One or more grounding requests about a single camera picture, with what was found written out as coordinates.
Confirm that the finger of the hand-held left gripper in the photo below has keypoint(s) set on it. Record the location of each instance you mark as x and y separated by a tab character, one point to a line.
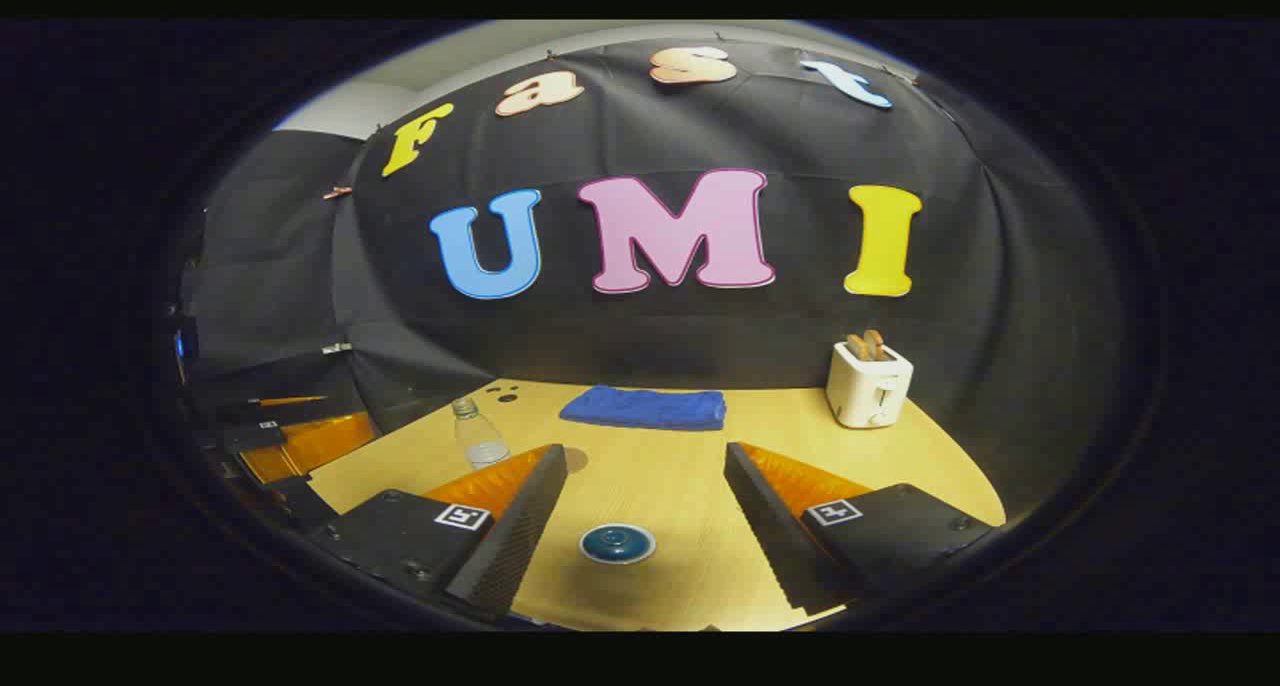
310	444
240	407

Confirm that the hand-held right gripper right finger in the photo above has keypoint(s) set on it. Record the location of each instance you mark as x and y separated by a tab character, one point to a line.
770	526

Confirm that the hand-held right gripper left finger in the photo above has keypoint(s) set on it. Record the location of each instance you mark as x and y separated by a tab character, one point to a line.
520	526

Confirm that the round brown coaster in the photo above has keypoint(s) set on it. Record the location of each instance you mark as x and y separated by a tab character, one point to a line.
577	459

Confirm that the clear plastic water bottle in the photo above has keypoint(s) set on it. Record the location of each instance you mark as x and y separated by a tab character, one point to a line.
482	438

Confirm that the white teacup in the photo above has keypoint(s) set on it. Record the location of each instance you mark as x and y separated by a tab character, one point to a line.
653	546

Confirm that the white toaster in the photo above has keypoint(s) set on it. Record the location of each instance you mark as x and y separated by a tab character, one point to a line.
865	391

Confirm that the blue folded towel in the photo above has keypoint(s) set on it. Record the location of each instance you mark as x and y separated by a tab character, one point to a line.
645	408

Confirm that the brown toast slice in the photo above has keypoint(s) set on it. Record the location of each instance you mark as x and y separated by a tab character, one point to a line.
876	344
856	347

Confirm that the small copper clip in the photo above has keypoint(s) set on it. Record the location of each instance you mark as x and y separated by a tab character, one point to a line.
337	192

